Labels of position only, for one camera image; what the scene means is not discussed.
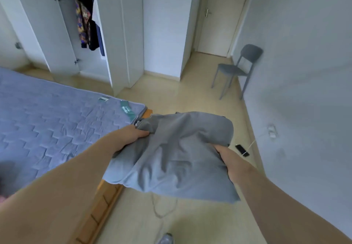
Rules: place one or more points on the person's right hand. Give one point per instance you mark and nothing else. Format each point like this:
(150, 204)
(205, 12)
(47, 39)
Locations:
(234, 161)

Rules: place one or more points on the person's left hand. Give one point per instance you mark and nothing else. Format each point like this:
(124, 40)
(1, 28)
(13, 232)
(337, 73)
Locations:
(129, 136)

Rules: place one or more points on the grey button-up shirt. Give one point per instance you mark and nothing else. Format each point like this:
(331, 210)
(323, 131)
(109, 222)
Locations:
(176, 158)

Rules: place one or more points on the blue quilted mattress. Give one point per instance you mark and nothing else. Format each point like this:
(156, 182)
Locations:
(49, 120)

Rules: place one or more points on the blue garment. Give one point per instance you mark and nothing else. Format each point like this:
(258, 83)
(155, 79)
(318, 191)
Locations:
(100, 39)

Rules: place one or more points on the white wardrobe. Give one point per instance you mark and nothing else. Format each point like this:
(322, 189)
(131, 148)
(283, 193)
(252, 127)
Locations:
(121, 27)

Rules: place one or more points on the black garment with print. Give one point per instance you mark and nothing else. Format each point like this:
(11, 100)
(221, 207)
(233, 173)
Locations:
(85, 13)

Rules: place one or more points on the person's right forearm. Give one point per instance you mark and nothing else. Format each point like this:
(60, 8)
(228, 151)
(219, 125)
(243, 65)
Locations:
(291, 213)

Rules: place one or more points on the person's left forearm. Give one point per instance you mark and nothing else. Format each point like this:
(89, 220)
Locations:
(49, 197)

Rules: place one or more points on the person's grey shoe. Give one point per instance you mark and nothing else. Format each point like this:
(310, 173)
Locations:
(165, 239)

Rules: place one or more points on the black charger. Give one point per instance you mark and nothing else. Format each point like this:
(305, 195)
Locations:
(242, 150)

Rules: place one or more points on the white power socket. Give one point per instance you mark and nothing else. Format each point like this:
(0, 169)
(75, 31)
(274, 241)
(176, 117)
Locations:
(271, 130)

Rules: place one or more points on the grey chair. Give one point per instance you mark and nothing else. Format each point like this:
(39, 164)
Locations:
(239, 68)

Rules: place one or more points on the white room door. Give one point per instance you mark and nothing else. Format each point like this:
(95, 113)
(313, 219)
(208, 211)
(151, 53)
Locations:
(223, 13)

